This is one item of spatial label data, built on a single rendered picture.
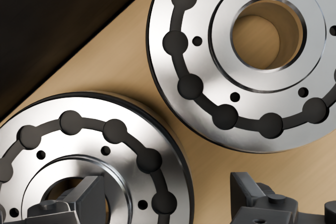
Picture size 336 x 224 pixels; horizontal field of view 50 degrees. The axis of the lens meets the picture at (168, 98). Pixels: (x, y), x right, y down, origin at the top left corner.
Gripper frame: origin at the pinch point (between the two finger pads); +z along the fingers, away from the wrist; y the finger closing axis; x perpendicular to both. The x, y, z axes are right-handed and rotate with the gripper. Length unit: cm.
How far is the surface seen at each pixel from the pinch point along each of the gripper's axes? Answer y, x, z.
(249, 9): 4.0, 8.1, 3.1
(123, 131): -1.9, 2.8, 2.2
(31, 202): -5.9, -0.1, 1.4
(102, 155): -2.8, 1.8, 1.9
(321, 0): 6.8, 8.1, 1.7
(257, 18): 4.8, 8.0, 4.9
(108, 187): -2.5, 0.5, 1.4
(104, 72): -3.2, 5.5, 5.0
